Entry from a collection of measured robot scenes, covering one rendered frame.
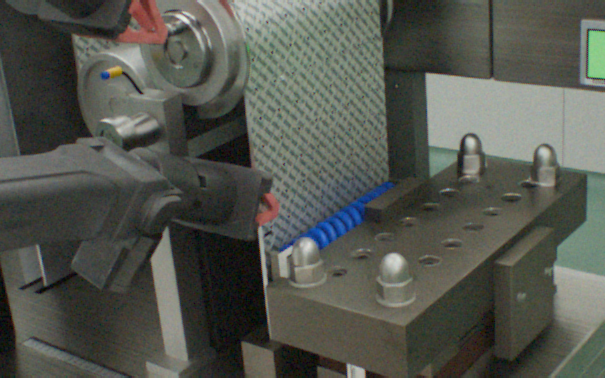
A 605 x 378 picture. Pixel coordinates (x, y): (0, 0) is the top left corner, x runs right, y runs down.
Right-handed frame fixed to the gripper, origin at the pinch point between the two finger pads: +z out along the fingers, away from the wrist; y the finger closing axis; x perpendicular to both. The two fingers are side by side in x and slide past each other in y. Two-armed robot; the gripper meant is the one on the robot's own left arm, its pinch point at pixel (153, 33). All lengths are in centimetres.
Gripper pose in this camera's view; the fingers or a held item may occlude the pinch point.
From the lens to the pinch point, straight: 96.7
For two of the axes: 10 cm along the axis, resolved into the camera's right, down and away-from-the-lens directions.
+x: 3.2, -9.4, 1.4
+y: 8.0, 1.9, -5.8
